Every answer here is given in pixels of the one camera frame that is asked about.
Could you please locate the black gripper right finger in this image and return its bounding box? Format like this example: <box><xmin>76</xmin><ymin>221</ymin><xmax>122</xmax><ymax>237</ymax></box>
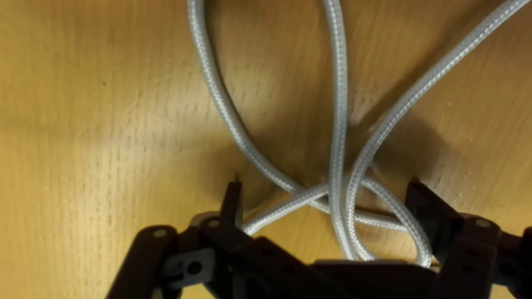
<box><xmin>403</xmin><ymin>176</ymin><xmax>532</xmax><ymax>299</ymax></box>

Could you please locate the white braided rope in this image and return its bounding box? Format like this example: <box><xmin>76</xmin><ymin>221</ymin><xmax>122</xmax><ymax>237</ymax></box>
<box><xmin>184</xmin><ymin>0</ymin><xmax>532</xmax><ymax>269</ymax></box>

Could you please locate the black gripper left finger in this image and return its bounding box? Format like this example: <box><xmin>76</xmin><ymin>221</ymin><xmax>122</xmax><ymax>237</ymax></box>
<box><xmin>104</xmin><ymin>174</ymin><xmax>355</xmax><ymax>299</ymax></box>

